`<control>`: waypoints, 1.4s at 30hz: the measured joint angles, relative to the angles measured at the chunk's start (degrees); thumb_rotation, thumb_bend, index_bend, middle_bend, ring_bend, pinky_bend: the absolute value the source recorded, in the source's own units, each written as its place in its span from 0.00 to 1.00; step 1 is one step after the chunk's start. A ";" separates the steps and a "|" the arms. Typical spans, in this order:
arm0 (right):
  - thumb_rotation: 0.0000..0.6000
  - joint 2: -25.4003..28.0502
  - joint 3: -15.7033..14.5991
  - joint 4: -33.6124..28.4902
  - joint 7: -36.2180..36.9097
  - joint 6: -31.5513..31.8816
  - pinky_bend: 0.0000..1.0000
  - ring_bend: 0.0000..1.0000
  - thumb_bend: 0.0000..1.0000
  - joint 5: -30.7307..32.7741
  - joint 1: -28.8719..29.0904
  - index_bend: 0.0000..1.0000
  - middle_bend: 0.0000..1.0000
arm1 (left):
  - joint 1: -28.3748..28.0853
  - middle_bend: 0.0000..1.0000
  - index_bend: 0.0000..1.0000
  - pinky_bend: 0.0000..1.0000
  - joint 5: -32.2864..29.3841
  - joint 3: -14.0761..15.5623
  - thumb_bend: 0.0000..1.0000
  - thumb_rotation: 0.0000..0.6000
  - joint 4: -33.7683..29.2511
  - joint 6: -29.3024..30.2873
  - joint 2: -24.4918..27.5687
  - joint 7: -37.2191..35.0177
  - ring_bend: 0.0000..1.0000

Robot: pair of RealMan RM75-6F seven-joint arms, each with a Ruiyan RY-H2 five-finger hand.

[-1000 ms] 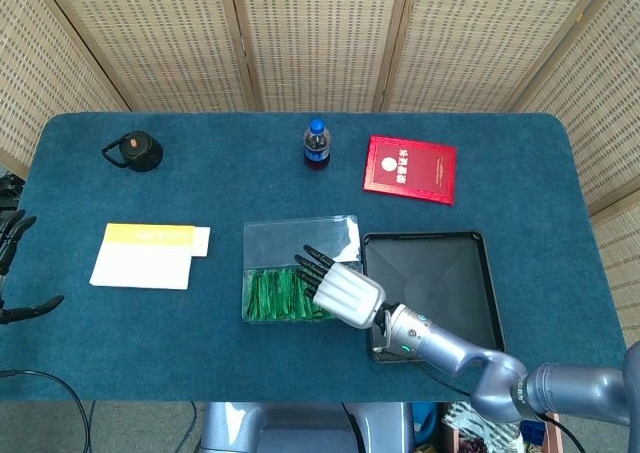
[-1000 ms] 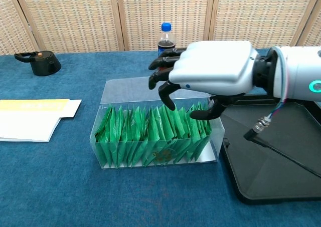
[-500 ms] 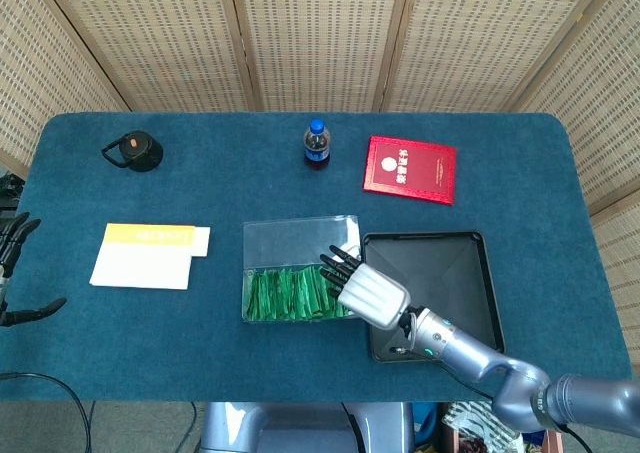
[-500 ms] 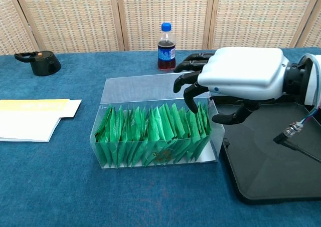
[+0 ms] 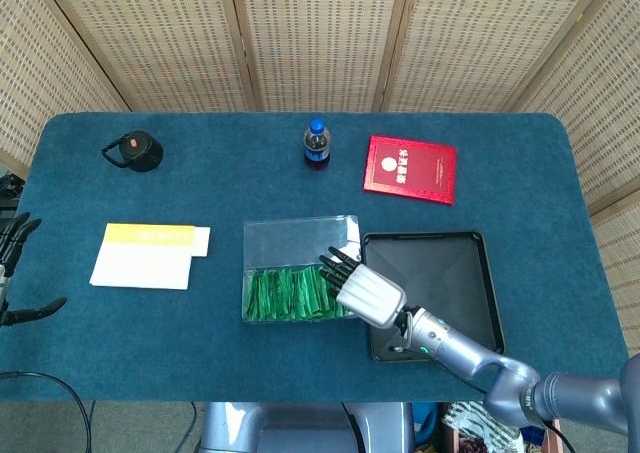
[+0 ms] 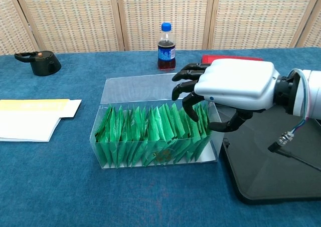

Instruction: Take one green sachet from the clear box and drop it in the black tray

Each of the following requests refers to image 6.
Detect blue felt tablecloth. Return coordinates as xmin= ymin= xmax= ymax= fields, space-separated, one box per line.
xmin=0 ymin=46 xmax=321 ymax=227

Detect woven folding screen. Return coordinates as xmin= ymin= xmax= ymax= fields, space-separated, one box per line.
xmin=0 ymin=0 xmax=321 ymax=56

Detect red certificate booklet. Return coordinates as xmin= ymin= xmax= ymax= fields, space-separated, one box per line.
xmin=202 ymin=54 xmax=263 ymax=65

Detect cola bottle blue cap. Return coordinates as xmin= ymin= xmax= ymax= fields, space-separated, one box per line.
xmin=157 ymin=22 xmax=176 ymax=73

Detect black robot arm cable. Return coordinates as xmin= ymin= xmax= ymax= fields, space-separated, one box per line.
xmin=267 ymin=70 xmax=321 ymax=174

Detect white paper sheet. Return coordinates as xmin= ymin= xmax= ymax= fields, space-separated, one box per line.
xmin=60 ymin=99 xmax=82 ymax=118

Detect black plastic tray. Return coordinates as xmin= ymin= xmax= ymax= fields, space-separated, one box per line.
xmin=219 ymin=104 xmax=321 ymax=204

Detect white booklet yellow band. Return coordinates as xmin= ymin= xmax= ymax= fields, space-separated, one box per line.
xmin=0 ymin=99 xmax=71 ymax=143

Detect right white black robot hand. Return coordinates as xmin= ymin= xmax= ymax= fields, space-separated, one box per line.
xmin=172 ymin=59 xmax=281 ymax=132

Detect clear plastic box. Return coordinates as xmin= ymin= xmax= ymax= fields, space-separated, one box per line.
xmin=89 ymin=73 xmax=224 ymax=171

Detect green packet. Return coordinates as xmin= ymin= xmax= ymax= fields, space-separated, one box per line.
xmin=94 ymin=105 xmax=113 ymax=168
xmin=197 ymin=103 xmax=213 ymax=137

